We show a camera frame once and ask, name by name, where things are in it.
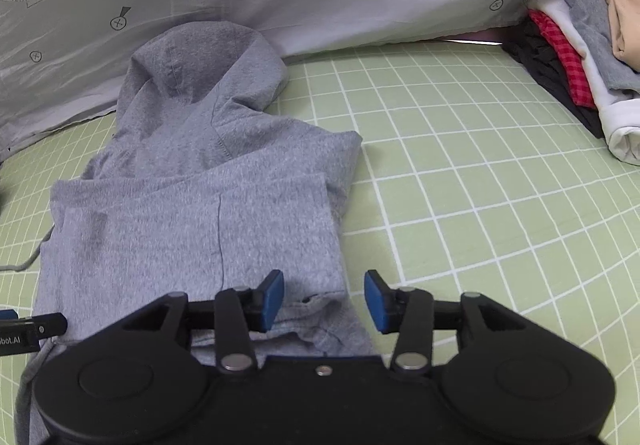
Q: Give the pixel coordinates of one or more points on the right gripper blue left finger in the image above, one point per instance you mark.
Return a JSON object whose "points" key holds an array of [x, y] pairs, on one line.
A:
{"points": [[262, 304]]}

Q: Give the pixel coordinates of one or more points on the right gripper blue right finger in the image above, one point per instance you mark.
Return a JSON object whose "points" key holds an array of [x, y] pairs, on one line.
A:
{"points": [[391, 308]]}

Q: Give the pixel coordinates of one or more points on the grey zip hoodie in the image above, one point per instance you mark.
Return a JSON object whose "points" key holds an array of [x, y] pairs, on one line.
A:
{"points": [[201, 189]]}

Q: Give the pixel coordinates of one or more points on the green grid mat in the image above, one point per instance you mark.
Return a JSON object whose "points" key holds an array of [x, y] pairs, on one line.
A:
{"points": [[474, 178]]}

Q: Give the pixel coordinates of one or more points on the red checked folded garment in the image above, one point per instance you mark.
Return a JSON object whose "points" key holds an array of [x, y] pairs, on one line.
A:
{"points": [[571, 61]]}

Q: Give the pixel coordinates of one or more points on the white folded garment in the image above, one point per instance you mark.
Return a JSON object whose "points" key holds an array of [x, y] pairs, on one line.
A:
{"points": [[619, 113]]}

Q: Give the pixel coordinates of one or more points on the grey folded garment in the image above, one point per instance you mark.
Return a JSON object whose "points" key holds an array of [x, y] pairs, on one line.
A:
{"points": [[590, 18]]}

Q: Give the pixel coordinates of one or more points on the beige folded garment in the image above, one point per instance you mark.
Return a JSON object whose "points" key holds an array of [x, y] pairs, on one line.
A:
{"points": [[623, 18]]}

